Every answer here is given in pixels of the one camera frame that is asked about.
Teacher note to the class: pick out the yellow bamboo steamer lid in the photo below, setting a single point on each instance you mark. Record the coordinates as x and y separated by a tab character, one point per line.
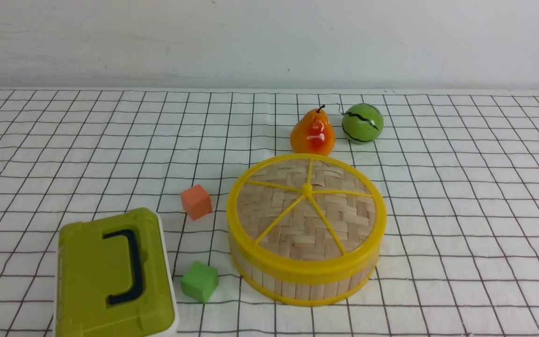
304	218

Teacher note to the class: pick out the bamboo steamer base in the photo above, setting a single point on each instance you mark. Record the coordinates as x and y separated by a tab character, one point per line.
309	286

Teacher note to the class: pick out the orange toy pear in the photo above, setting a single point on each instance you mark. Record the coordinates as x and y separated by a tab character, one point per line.
313	134

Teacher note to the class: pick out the orange foam cube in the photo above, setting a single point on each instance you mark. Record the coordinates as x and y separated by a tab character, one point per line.
196	202

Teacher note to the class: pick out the green toy watermelon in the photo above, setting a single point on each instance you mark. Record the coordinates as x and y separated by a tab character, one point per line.
362	123

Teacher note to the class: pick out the green foam cube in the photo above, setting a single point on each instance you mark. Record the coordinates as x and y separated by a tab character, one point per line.
200	281

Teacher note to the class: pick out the green lidded storage box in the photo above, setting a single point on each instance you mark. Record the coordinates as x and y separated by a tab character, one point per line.
113	278

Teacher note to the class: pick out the white grid tablecloth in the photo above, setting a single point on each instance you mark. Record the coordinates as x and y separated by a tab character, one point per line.
459	173

